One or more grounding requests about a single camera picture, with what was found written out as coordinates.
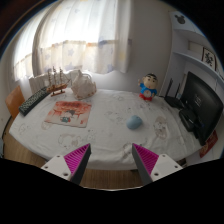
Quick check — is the black flat monitor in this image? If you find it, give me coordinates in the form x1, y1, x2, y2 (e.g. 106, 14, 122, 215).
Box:
179, 70, 224, 146

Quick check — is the cartoon boy figure clock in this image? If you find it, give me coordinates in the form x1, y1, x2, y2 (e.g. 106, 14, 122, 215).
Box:
137, 73, 159, 102

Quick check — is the light blue computer mouse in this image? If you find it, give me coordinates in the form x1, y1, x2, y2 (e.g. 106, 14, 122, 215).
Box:
126, 115, 144, 131

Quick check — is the black computer keyboard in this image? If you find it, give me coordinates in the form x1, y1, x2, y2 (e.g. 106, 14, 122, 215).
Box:
18, 86, 51, 117

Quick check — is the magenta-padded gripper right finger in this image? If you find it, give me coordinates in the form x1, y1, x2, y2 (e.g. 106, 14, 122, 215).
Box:
131, 143, 184, 186

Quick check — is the white wall shelf unit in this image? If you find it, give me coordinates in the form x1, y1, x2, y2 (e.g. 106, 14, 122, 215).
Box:
159, 9, 224, 98

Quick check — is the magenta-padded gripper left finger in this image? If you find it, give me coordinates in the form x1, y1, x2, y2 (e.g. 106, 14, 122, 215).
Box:
40, 143, 92, 186

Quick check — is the white cartoon-print tablecloth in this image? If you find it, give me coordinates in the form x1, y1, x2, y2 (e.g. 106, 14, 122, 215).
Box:
8, 87, 215, 171

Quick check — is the orange printed mouse pad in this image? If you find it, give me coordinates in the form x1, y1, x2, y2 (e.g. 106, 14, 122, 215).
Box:
44, 100, 93, 129

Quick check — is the wooden model sailing ship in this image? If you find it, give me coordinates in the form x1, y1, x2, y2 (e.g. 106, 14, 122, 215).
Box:
46, 65, 72, 98

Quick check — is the large white conch shell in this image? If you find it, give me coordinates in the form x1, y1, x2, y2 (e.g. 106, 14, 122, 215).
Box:
70, 70, 98, 101

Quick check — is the black set-top box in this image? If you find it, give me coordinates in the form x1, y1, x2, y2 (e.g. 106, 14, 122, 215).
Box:
178, 108, 201, 133

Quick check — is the white star-print curtain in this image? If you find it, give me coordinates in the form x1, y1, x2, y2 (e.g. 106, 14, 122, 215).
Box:
13, 0, 133, 82

